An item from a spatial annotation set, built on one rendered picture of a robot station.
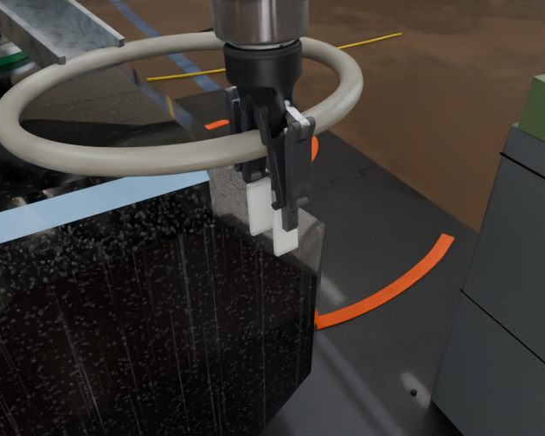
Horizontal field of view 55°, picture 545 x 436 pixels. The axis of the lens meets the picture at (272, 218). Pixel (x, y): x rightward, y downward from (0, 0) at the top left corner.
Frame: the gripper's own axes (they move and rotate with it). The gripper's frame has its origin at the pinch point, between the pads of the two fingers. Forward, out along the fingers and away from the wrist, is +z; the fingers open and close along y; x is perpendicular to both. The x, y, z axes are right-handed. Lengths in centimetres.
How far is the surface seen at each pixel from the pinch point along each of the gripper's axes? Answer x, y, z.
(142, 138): 3.4, 30.5, -0.2
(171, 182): 3.6, 20.8, 3.2
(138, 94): -2.8, 46.4, -1.4
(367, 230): -87, 73, 79
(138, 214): 9.6, 19.4, 5.4
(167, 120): -2.5, 34.1, -0.5
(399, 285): -76, 45, 80
